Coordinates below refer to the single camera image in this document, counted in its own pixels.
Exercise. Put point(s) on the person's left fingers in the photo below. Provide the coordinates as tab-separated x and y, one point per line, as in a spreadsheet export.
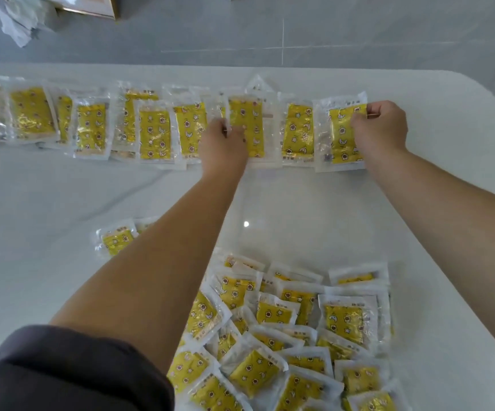
227	126

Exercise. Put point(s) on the person's right hand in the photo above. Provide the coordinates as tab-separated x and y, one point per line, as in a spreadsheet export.
382	130

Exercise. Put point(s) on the person's left hand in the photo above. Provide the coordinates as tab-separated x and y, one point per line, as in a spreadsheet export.
224	151

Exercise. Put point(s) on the row of yellow packets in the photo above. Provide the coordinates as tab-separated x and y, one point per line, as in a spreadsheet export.
93	124

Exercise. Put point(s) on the person's left forearm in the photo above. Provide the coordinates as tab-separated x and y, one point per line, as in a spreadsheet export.
157	269

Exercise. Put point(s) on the pile of yellow packets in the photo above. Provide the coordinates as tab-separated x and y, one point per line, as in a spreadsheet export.
290	338

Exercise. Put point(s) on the crumpled white plastic bag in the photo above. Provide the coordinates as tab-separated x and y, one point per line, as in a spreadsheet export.
25	17

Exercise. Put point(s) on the brown cardboard box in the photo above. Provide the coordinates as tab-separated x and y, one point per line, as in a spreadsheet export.
91	5

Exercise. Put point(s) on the dark grey left sleeve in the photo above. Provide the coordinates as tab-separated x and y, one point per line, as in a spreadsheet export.
67	372

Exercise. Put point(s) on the person's right forearm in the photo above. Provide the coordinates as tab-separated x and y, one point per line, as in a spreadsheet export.
453	235

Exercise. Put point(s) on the person's right thumb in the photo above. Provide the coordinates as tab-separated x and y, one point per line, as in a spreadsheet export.
358	118

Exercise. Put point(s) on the yellow star-print sachet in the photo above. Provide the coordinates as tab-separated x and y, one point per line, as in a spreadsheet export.
341	141
251	119
145	224
117	240

